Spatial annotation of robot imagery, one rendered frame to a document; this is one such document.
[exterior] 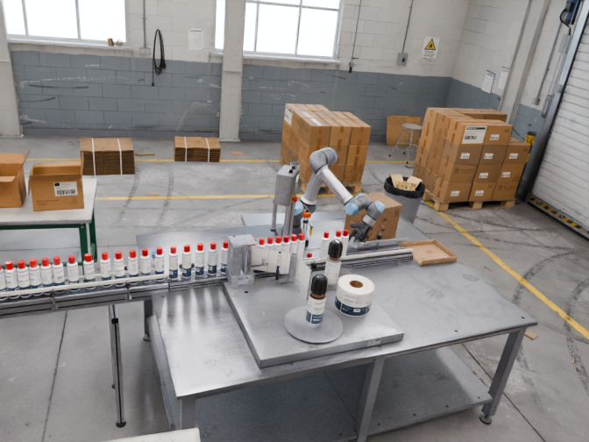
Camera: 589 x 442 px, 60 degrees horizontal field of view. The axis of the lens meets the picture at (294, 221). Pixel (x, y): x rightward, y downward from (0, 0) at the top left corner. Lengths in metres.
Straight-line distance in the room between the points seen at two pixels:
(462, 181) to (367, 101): 2.94
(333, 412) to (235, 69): 6.04
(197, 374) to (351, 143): 4.63
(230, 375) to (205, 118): 6.30
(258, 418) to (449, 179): 4.33
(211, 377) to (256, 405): 0.79
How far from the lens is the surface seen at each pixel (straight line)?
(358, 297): 2.74
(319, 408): 3.20
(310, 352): 2.55
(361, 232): 3.22
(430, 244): 3.87
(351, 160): 6.63
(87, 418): 3.48
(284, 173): 2.93
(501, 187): 7.14
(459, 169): 6.60
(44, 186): 4.03
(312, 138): 6.33
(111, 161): 6.81
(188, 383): 2.40
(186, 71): 8.15
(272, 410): 3.15
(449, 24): 9.45
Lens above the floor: 2.49
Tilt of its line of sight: 26 degrees down
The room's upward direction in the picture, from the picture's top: 7 degrees clockwise
